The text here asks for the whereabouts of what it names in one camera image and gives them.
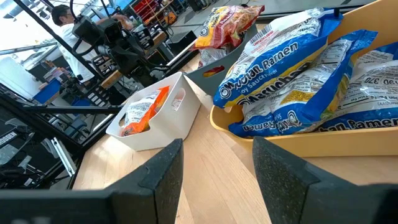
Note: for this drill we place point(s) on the person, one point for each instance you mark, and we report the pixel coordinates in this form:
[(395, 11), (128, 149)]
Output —
[(70, 46)]

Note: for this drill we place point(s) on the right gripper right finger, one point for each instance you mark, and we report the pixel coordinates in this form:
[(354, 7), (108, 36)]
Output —
[(311, 202)]

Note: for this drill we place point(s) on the blue plastic box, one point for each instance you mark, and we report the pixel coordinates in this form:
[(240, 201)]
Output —
[(46, 91)]

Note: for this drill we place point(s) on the blue Maruchan noodle packet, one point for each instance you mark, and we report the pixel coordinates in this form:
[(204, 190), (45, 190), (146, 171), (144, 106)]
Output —
[(373, 93), (273, 56), (311, 93)]

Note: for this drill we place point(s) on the black aluminium table frame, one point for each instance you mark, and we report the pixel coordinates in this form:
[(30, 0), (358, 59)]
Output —
[(77, 109)]

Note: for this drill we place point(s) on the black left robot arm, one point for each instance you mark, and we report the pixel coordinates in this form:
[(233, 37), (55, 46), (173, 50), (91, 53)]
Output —
[(130, 62)]

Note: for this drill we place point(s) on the teal plastic bin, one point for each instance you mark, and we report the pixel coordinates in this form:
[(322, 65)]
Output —
[(202, 82)]

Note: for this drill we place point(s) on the black Trossen labelled box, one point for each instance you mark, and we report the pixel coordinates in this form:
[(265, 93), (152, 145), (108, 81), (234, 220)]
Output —
[(12, 140)]

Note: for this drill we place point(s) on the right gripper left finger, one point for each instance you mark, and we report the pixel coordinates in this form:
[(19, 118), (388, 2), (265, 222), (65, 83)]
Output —
[(140, 202)]

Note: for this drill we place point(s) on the yellow plastic bin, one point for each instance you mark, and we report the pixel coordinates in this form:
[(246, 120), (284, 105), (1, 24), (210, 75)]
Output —
[(326, 143)]

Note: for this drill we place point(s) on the red yellow Maruchan noodle packet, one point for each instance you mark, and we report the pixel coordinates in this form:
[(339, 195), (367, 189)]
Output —
[(224, 28)]

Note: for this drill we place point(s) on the silver metal bracket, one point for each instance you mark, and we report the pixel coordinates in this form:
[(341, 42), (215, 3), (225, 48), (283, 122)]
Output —
[(63, 155)]

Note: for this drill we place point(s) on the wooden desk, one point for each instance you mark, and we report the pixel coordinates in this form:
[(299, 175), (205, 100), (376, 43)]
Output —
[(112, 79)]

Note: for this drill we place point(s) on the white plastic bin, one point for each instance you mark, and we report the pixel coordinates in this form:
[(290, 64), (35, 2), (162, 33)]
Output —
[(168, 130)]

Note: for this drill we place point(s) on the orange Maruchan noodle packet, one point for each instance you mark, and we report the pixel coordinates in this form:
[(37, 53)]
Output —
[(146, 115)]

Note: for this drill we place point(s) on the shelf with red bins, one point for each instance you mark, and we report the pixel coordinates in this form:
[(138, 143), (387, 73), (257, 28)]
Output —
[(149, 7)]

